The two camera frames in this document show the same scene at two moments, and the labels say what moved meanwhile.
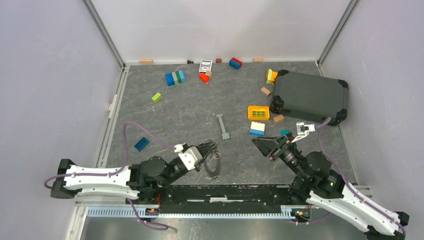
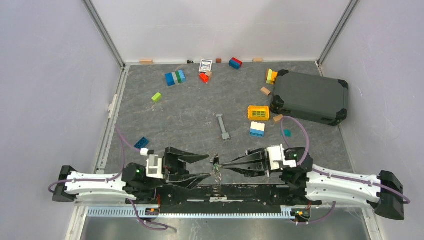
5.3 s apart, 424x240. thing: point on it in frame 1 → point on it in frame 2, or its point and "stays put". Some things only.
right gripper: (267, 146) → (253, 169)
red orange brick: (203, 78) stays put
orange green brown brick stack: (271, 75) stays put
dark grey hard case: (313, 97) stays put
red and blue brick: (235, 63) stays put
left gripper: (205, 150) → (175, 170)
